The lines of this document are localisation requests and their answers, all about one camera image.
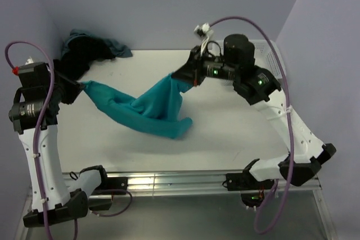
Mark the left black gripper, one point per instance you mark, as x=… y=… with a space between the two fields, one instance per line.
x=75 y=87

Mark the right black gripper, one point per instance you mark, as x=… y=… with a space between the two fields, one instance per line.
x=189 y=72

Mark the teal t-shirt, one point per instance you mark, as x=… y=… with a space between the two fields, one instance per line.
x=154 y=112

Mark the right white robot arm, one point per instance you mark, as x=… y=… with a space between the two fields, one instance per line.
x=262 y=91

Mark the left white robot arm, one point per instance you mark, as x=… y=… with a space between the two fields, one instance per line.
x=34 y=117

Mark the black t-shirt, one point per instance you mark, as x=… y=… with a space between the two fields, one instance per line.
x=82 y=51

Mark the white plastic basket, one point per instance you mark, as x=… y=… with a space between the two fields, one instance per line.
x=263 y=54

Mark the grey-blue t-shirt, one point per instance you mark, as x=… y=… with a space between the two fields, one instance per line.
x=117 y=49

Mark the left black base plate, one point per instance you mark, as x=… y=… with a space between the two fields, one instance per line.
x=118 y=183

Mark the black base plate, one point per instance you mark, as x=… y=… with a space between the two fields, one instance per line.
x=118 y=183
x=238 y=182

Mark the aluminium rail frame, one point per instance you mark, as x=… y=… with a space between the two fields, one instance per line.
x=174 y=183

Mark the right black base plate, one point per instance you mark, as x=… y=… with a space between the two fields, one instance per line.
x=238 y=182

